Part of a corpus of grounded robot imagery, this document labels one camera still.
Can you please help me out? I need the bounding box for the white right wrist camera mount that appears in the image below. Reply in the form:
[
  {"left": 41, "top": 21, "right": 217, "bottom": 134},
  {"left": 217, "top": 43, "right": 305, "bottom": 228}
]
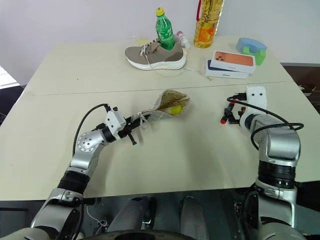
[{"left": 238, "top": 85, "right": 268, "bottom": 126}]

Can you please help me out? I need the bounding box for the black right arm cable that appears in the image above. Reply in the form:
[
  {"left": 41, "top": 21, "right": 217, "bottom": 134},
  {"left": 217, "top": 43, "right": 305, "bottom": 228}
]
[{"left": 226, "top": 92, "right": 305, "bottom": 151}]

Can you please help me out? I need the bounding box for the grey robot leg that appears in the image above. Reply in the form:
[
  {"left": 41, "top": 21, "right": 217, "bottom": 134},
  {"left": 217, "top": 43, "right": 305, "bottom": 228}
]
[
  {"left": 179, "top": 196, "right": 208, "bottom": 240},
  {"left": 107, "top": 196, "right": 157, "bottom": 233}
]

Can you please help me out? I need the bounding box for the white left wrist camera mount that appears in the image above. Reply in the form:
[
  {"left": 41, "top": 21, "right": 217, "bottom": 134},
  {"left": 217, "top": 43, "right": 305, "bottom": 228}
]
[{"left": 104, "top": 109, "right": 127, "bottom": 141}]

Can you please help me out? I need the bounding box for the beige grid pouch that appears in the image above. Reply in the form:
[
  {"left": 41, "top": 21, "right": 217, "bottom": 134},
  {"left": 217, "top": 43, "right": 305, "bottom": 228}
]
[{"left": 136, "top": 89, "right": 191, "bottom": 126}]

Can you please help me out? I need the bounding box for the grey right robot leg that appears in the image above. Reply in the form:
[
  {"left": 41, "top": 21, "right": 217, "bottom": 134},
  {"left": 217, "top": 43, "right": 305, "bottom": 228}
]
[{"left": 179, "top": 196, "right": 208, "bottom": 240}]

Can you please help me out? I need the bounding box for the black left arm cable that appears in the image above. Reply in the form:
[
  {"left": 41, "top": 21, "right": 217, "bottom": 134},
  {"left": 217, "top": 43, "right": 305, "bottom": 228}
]
[{"left": 72, "top": 103, "right": 118, "bottom": 157}]

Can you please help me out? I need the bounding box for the blue foam arch block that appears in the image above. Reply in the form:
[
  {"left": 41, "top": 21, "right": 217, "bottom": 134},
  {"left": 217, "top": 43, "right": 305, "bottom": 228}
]
[{"left": 236, "top": 37, "right": 268, "bottom": 55}]

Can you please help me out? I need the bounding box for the green foam block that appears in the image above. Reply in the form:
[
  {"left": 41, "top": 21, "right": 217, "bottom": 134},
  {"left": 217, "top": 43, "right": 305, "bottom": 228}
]
[{"left": 243, "top": 46, "right": 267, "bottom": 66}]

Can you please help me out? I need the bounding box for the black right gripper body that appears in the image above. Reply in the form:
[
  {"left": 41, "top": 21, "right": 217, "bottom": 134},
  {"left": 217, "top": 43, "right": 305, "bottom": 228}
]
[{"left": 226, "top": 106, "right": 247, "bottom": 126}]

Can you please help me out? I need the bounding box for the green plastic soda bottle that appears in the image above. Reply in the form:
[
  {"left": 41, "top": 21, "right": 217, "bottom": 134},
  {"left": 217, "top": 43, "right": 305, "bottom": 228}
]
[{"left": 155, "top": 7, "right": 176, "bottom": 50}]

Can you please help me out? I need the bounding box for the thin white cable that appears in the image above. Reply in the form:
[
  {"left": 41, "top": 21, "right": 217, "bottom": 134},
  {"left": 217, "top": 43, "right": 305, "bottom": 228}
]
[{"left": 86, "top": 204, "right": 110, "bottom": 232}]

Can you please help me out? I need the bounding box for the large yellow oil bottle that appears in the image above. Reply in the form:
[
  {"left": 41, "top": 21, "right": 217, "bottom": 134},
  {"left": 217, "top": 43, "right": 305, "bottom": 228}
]
[{"left": 193, "top": 0, "right": 226, "bottom": 49}]

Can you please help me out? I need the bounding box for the dark shoe with white trim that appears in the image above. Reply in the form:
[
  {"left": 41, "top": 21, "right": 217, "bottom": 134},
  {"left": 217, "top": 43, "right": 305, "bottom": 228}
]
[{"left": 298, "top": 83, "right": 317, "bottom": 97}]

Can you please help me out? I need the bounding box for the yellow ball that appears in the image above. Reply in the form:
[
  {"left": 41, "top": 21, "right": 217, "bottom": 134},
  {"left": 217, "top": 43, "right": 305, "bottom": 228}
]
[{"left": 169, "top": 105, "right": 183, "bottom": 116}]

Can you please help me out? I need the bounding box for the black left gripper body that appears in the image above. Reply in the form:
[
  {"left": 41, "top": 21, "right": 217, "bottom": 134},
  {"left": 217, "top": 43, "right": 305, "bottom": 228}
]
[{"left": 117, "top": 116, "right": 138, "bottom": 147}]

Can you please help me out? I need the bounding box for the taupe sneaker with white sole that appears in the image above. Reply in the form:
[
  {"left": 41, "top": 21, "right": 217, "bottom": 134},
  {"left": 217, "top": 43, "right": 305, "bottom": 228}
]
[{"left": 124, "top": 38, "right": 214, "bottom": 81}]

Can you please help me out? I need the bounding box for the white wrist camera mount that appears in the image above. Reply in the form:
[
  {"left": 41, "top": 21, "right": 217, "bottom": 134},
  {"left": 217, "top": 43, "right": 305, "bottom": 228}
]
[
  {"left": 104, "top": 109, "right": 127, "bottom": 141},
  {"left": 238, "top": 85, "right": 268, "bottom": 126}
]

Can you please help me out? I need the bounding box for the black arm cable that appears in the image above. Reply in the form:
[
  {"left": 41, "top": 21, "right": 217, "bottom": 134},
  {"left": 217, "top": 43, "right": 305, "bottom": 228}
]
[
  {"left": 226, "top": 92, "right": 305, "bottom": 151},
  {"left": 72, "top": 103, "right": 118, "bottom": 157}
]

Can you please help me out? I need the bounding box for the grey left robot leg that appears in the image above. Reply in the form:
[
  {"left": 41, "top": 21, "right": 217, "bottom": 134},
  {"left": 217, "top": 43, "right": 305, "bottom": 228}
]
[{"left": 107, "top": 196, "right": 157, "bottom": 233}]

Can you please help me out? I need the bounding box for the dark blue phone box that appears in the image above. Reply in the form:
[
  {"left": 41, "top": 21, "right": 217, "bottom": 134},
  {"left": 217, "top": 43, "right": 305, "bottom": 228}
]
[{"left": 204, "top": 58, "right": 251, "bottom": 80}]

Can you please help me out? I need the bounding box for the orange phone box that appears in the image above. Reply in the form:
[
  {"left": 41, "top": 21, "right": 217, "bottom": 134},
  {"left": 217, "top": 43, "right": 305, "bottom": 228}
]
[{"left": 209, "top": 50, "right": 256, "bottom": 75}]

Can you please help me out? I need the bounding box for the small white pink-capped bottle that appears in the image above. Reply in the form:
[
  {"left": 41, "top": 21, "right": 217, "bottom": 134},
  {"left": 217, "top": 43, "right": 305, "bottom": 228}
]
[{"left": 176, "top": 30, "right": 191, "bottom": 49}]

